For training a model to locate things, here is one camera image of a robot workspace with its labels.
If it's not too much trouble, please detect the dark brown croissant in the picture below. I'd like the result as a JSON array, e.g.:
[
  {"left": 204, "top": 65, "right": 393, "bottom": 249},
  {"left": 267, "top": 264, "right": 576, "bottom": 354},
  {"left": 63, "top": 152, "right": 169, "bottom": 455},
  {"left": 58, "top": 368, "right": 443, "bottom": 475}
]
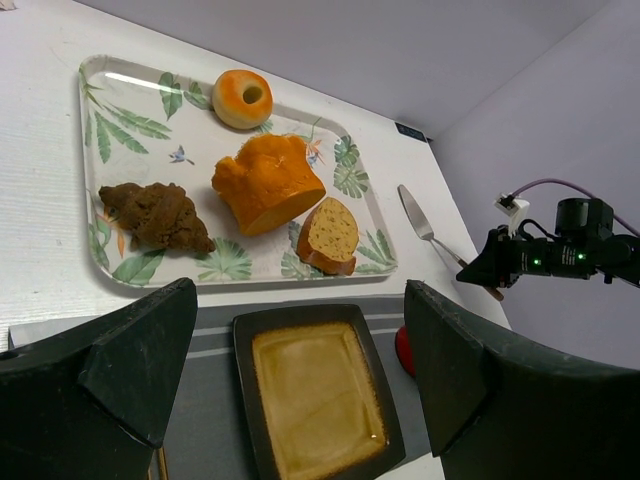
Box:
[{"left": 99, "top": 182, "right": 216, "bottom": 255}]

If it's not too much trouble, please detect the ring shaped bread roll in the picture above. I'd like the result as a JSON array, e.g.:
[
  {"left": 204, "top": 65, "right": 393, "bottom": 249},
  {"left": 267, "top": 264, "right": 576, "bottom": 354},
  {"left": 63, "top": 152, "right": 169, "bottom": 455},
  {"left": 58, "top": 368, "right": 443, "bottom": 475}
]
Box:
[{"left": 211, "top": 69, "right": 274, "bottom": 130}]

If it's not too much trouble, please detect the red mug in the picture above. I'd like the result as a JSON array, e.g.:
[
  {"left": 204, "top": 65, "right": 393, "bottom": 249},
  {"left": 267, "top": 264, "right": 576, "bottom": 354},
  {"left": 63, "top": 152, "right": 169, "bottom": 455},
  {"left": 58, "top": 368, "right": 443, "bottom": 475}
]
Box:
[{"left": 394, "top": 326, "right": 416, "bottom": 378}]

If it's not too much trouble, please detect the large orange bread loaf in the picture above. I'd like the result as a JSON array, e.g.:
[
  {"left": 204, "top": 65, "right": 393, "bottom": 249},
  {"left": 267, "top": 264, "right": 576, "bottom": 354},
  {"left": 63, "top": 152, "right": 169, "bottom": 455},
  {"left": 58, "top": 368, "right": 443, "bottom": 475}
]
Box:
[{"left": 211, "top": 134, "right": 326, "bottom": 236}]

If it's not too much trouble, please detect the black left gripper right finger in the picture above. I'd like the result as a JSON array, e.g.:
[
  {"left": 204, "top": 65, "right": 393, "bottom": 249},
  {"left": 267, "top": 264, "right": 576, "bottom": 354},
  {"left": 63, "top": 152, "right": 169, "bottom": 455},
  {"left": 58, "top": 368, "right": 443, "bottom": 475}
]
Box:
[{"left": 404, "top": 280, "right": 639, "bottom": 479}]

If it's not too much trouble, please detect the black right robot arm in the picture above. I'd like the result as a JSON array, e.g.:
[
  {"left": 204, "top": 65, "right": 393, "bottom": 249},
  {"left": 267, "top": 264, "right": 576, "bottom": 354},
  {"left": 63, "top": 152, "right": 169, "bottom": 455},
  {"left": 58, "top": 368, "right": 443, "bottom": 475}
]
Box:
[{"left": 456, "top": 198, "right": 639, "bottom": 288}]

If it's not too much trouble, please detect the dark square plate tan centre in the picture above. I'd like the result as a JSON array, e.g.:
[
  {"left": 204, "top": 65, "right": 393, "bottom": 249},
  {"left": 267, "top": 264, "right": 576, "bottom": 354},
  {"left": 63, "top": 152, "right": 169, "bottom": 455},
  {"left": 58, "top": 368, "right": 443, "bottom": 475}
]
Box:
[{"left": 232, "top": 304, "right": 406, "bottom": 479}]

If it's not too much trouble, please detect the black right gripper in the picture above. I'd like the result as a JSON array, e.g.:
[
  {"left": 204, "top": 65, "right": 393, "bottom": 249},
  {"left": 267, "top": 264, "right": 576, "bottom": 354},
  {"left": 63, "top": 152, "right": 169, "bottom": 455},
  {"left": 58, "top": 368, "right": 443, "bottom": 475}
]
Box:
[{"left": 456, "top": 225, "right": 550, "bottom": 288}]

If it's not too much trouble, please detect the purple cable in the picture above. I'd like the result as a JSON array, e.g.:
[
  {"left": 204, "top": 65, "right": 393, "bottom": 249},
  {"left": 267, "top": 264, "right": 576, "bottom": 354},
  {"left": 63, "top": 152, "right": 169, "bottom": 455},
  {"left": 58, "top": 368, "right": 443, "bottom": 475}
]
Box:
[{"left": 510, "top": 178, "right": 640, "bottom": 237}]

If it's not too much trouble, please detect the grey striped placemat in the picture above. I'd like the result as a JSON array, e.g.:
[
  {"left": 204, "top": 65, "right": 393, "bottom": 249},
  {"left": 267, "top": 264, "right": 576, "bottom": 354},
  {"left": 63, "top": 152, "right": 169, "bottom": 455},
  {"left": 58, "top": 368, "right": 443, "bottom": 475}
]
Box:
[{"left": 8, "top": 293, "right": 441, "bottom": 480}]

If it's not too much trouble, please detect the floral leaf pattern tray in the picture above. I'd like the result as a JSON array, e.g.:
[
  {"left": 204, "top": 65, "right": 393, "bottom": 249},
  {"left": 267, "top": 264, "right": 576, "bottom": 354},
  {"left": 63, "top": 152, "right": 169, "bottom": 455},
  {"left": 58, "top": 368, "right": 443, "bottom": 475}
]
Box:
[{"left": 79, "top": 55, "right": 398, "bottom": 288}]

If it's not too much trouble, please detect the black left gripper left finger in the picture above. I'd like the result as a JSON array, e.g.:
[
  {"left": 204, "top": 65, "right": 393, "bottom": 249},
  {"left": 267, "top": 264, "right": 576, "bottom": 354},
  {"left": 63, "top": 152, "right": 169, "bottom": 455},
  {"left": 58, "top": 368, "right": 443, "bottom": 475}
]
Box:
[{"left": 1, "top": 278, "right": 198, "bottom": 479}]

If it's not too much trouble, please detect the sliced bread loaf piece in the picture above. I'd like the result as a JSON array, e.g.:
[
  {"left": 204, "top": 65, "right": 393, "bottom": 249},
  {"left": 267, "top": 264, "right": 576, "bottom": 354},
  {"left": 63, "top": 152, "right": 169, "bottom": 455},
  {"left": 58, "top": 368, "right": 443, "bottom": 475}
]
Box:
[{"left": 296, "top": 197, "right": 359, "bottom": 276}]

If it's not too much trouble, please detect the small dark label plate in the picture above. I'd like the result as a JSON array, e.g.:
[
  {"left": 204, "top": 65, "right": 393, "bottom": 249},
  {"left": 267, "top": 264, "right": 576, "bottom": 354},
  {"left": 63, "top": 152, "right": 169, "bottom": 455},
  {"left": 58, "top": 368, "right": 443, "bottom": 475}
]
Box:
[{"left": 395, "top": 122, "right": 430, "bottom": 143}]

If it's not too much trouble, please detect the metal spatula with wooden handle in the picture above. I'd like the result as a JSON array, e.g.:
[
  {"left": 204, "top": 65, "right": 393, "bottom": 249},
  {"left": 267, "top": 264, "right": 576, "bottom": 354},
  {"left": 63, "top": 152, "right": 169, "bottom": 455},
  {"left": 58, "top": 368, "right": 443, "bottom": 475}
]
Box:
[{"left": 396, "top": 184, "right": 478, "bottom": 275}]

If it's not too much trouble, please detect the white cable connector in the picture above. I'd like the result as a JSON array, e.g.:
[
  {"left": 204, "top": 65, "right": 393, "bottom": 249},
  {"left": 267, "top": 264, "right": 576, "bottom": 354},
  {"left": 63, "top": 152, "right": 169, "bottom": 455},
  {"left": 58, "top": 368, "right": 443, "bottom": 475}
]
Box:
[{"left": 494, "top": 194, "right": 530, "bottom": 236}]

